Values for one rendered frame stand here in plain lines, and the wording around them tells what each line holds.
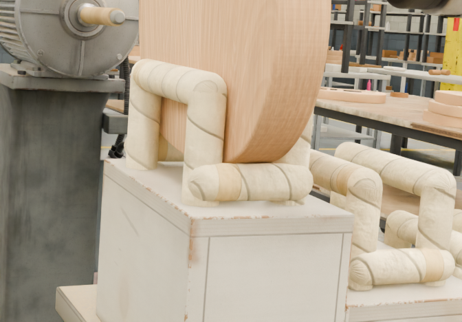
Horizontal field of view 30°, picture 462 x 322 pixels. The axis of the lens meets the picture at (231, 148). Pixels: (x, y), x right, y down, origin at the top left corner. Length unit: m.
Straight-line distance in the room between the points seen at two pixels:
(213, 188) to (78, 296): 0.37
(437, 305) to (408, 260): 0.05
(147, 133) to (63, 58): 0.89
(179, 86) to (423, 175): 0.26
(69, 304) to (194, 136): 0.36
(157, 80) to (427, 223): 0.29
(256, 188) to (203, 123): 0.07
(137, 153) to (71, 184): 1.08
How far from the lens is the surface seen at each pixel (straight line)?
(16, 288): 1.97
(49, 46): 1.73
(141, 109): 0.86
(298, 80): 0.65
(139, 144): 0.86
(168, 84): 0.76
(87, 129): 1.93
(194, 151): 0.70
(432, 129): 3.68
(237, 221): 0.69
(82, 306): 0.99
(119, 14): 1.52
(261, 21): 0.66
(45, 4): 1.73
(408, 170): 0.86
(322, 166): 0.83
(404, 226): 1.00
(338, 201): 0.97
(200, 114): 0.70
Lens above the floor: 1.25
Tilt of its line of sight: 8 degrees down
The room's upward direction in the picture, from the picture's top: 4 degrees clockwise
